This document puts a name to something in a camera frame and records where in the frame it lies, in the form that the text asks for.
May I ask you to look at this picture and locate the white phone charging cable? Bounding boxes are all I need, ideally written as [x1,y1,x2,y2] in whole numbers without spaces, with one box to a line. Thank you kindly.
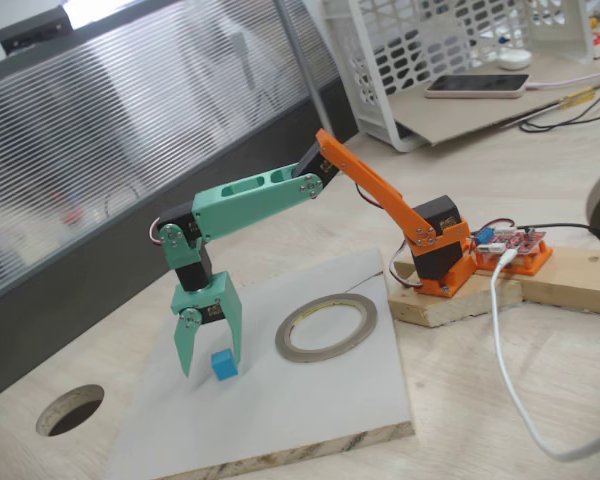
[527,67,600,92]

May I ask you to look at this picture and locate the wooden plank under controller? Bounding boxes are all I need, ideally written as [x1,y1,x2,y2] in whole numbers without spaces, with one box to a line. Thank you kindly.
[517,243,600,317]

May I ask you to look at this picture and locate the orange controller holder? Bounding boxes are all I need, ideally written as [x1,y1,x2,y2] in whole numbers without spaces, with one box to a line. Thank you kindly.
[473,242,555,277]

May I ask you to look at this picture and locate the white earbuds case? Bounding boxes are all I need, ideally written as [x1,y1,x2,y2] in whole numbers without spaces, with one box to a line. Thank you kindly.
[496,48,534,71]

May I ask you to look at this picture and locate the brown cardboard sheet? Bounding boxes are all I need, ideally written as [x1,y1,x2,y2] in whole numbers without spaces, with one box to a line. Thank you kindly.
[393,64,600,149]

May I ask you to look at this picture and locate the wooden block with screw holes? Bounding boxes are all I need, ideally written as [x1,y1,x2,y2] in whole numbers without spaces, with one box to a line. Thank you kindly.
[387,259,525,329]

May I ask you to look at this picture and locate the white plastic lattice basket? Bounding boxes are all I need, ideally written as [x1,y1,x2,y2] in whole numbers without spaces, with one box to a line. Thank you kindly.
[322,0,597,154]

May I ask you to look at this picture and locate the red controller circuit board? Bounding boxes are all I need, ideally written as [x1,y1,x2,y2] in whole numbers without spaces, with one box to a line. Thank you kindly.
[471,221,550,257]

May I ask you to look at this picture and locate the yellow handled screwdriver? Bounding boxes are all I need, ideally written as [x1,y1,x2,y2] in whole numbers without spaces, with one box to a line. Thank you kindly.
[554,85,600,109]

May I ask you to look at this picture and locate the ribbed desk partition screen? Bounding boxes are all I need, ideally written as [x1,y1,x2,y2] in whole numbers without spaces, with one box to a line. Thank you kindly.
[0,0,361,406]

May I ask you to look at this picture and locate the grey ring of tape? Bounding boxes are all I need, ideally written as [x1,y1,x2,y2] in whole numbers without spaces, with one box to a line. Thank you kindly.
[274,293,379,364]

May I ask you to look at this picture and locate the white smartphone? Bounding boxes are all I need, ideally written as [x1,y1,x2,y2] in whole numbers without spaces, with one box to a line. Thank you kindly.
[424,73,531,101]

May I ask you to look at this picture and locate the thin black cable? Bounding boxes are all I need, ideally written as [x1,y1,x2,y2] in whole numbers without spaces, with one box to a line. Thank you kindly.
[518,89,600,134]

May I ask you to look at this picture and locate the blue cube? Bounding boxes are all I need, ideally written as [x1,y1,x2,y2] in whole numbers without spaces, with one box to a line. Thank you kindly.
[210,348,240,382]

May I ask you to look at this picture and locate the white laminated board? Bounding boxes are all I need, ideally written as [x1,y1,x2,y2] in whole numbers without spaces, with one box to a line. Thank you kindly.
[104,247,415,480]

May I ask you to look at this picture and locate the white USB cable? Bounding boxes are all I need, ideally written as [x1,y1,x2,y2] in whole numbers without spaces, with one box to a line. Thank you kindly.
[489,251,600,464]

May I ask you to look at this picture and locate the black box device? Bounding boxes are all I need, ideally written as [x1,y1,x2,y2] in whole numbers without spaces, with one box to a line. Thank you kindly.
[0,5,72,55]

